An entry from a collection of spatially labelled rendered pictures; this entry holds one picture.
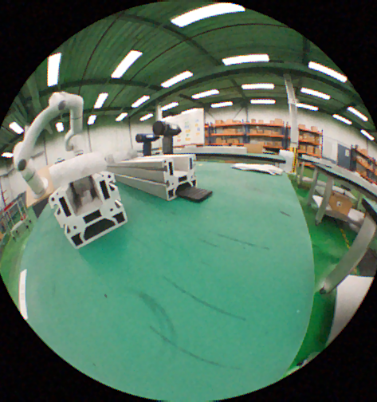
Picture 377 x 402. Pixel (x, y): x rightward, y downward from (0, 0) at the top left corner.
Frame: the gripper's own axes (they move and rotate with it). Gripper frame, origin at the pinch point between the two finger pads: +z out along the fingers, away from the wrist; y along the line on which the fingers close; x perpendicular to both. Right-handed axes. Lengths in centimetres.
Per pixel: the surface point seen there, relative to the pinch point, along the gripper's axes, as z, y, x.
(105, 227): 6, -1, 99
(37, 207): 9.4, 46.9, 13.0
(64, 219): 1, 4, 100
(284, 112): -306, -1061, 170
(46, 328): 6, 13, 110
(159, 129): -12, -29, 80
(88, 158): -5, -3, 93
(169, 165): -1, -17, 99
